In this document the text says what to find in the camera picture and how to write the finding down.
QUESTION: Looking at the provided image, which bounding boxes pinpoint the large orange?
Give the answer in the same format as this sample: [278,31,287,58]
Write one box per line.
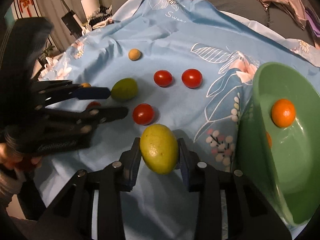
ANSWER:
[266,132,272,148]

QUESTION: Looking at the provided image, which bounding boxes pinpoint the black stand with mirror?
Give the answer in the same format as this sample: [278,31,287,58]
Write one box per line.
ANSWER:
[60,0,84,38]

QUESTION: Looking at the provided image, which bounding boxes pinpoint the white lamp shade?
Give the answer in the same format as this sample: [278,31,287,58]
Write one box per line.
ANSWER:
[81,0,100,20]

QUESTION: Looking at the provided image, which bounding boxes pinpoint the red cherry tomato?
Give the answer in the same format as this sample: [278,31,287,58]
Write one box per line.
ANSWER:
[153,70,173,87]
[181,69,202,89]

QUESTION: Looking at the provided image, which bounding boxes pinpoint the red Chinese knot decoration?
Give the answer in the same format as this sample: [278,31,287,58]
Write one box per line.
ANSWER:
[18,0,34,17]

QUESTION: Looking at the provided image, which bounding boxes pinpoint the person left hand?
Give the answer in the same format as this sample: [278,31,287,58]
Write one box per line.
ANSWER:
[1,143,42,172]

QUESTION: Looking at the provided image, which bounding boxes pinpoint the green plastic bowl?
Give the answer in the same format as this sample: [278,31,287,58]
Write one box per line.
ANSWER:
[234,62,319,226]

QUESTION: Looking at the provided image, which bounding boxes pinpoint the small tan round fruit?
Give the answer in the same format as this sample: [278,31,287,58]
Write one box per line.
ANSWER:
[128,48,142,61]

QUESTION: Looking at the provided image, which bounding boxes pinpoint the pink sleeve forearm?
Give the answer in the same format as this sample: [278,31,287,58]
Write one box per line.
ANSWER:
[1,170,25,207]

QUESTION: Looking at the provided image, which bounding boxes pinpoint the small yellow-orange fruit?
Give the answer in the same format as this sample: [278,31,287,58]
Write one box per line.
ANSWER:
[80,83,92,88]

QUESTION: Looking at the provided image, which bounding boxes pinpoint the blue floral cloth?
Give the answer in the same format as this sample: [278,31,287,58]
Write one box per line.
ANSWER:
[35,0,319,239]

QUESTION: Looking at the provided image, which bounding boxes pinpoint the pile of clothes left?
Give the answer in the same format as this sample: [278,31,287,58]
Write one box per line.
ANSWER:
[82,5,113,35]

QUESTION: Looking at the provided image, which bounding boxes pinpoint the orange mandarin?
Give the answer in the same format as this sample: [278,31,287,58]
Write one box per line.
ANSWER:
[271,99,296,128]

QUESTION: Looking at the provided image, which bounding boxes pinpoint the green tomato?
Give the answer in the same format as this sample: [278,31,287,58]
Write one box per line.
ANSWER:
[111,78,138,102]

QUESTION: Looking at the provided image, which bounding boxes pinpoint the purple garment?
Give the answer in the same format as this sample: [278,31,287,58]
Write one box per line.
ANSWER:
[305,7,319,49]

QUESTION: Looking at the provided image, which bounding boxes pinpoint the grey sofa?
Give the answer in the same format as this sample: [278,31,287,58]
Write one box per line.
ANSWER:
[111,0,320,48]

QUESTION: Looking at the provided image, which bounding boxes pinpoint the yellow-green lemon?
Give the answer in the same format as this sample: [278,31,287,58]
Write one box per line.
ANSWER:
[140,124,179,175]

